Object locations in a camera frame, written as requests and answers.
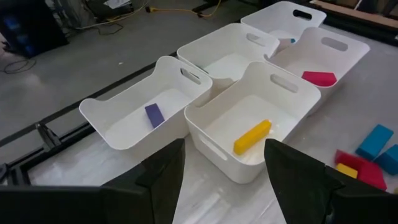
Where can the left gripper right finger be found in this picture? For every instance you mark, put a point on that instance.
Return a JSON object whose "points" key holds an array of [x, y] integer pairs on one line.
{"points": [[298, 186]]}

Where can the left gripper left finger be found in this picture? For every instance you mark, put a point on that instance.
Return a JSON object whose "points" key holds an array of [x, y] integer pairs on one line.
{"points": [[161, 186]]}

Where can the long yellow wooden block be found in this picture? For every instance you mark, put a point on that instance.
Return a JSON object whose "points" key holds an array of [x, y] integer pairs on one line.
{"points": [[346, 170], [252, 137]]}

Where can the long purple wooden block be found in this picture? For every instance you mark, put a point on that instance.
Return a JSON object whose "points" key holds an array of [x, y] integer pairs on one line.
{"points": [[154, 115]]}

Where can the red wooden block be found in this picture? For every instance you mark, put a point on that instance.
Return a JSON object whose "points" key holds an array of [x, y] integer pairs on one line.
{"points": [[319, 78], [370, 174]]}

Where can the blue wooden arch block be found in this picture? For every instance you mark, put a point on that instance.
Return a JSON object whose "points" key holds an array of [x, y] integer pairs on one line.
{"points": [[374, 141]]}

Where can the white plastic bin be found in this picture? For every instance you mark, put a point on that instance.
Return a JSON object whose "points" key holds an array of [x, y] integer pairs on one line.
{"points": [[280, 18], [236, 118], [227, 65], [130, 130], [298, 65]]}

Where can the white table mat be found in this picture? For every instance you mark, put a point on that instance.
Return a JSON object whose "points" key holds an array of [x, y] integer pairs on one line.
{"points": [[342, 118]]}

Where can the black equipment case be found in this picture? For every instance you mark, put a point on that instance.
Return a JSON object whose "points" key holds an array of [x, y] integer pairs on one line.
{"points": [[28, 28]]}

